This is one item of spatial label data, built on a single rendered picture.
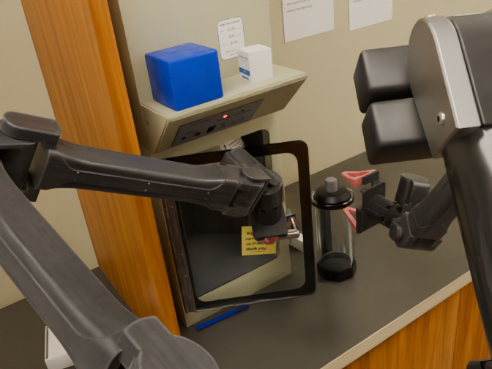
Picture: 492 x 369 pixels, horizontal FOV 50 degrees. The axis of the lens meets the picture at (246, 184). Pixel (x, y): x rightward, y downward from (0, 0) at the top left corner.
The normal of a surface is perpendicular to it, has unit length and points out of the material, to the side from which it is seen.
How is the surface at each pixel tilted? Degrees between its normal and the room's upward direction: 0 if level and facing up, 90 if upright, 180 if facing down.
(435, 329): 90
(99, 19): 90
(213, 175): 26
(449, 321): 90
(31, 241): 31
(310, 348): 0
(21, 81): 90
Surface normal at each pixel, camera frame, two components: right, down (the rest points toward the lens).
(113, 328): 0.23, -0.91
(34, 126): 0.45, -0.80
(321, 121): 0.56, 0.34
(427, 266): -0.11, -0.88
